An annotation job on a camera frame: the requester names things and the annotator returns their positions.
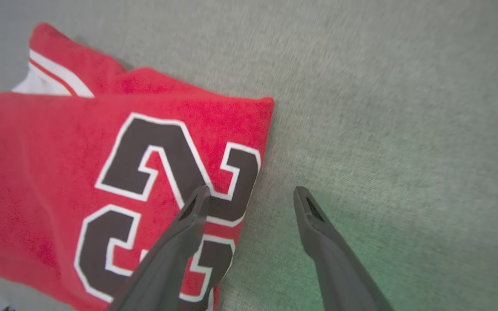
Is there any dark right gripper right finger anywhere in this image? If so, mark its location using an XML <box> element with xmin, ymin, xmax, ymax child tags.
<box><xmin>294</xmin><ymin>186</ymin><xmax>395</xmax><ymax>311</ymax></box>

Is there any red and white jersey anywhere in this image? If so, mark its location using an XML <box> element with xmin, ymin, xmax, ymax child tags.
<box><xmin>0</xmin><ymin>22</ymin><xmax>275</xmax><ymax>311</ymax></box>

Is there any grey fabric sofa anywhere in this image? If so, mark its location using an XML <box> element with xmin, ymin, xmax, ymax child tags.
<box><xmin>0</xmin><ymin>0</ymin><xmax>498</xmax><ymax>311</ymax></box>

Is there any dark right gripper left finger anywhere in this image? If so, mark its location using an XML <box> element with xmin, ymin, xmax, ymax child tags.
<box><xmin>106</xmin><ymin>186</ymin><xmax>212</xmax><ymax>311</ymax></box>

